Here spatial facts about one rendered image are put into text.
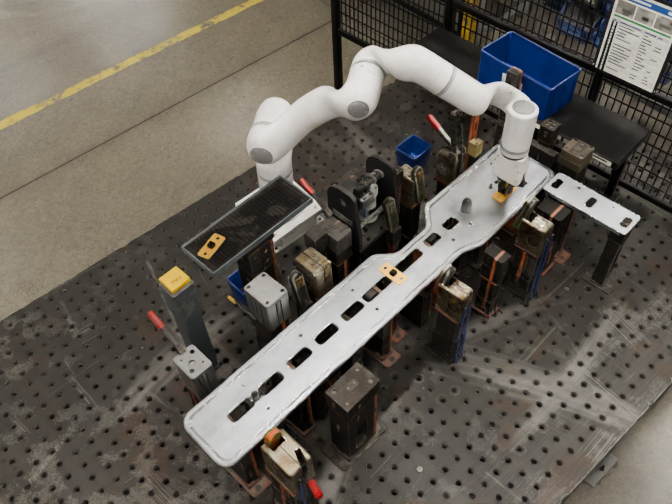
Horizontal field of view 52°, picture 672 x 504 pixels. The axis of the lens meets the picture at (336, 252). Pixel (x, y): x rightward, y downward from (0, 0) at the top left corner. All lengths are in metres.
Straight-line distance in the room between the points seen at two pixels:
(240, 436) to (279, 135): 0.89
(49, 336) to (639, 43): 2.09
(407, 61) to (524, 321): 0.94
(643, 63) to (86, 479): 2.08
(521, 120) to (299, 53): 2.71
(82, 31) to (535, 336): 3.73
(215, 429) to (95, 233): 2.03
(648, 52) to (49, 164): 3.02
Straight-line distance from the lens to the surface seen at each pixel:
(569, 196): 2.28
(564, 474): 2.11
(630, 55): 2.45
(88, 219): 3.74
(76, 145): 4.17
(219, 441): 1.78
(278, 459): 1.67
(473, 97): 1.93
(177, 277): 1.86
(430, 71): 1.88
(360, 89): 1.90
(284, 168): 2.28
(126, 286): 2.48
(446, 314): 2.01
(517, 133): 2.00
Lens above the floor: 2.60
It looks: 51 degrees down
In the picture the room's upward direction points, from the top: 3 degrees counter-clockwise
